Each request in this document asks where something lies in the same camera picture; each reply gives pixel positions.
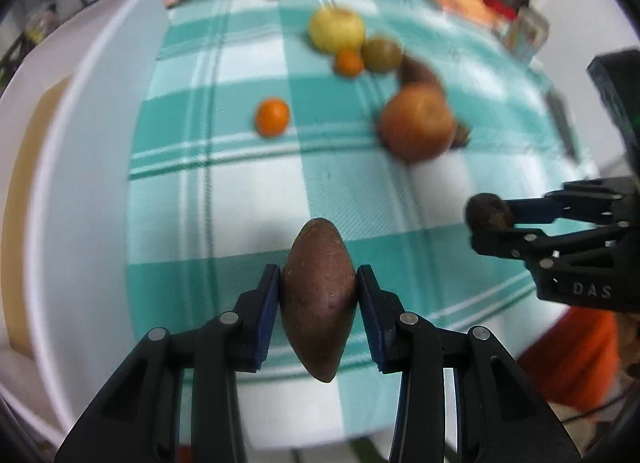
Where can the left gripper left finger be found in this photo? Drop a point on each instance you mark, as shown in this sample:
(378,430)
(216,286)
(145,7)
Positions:
(134,417)

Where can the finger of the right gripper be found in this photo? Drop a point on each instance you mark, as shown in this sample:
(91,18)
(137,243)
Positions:
(594,201)
(534,244)

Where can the dark brown round fruit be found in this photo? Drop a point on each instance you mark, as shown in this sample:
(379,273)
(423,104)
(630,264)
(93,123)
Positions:
(487,212)

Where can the brown sweet potato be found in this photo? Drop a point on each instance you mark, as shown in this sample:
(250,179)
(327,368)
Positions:
(317,298)

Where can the small orange tangerine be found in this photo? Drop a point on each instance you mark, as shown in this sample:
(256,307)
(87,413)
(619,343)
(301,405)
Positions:
(272,117)

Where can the green checkered tablecloth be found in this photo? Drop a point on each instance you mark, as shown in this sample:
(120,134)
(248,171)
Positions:
(212,202)

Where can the green-brown kiwi fruit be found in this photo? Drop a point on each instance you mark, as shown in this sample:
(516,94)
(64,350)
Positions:
(381,55)

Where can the yellow pear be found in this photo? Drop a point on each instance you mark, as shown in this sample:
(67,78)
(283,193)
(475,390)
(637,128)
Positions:
(332,29)

